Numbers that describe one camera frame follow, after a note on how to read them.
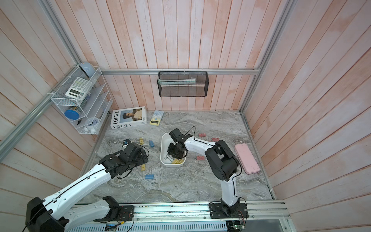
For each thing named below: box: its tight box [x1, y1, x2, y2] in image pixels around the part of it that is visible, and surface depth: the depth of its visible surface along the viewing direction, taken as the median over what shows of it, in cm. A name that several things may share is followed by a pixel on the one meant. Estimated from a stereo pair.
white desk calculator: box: [64, 76, 93, 102], surface depth 78 cm
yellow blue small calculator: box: [149, 110, 165, 127], surface depth 117 cm
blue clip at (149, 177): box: [144, 174, 155, 180], surface depth 88 cm
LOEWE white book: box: [110, 106, 147, 130], surface depth 113 cm
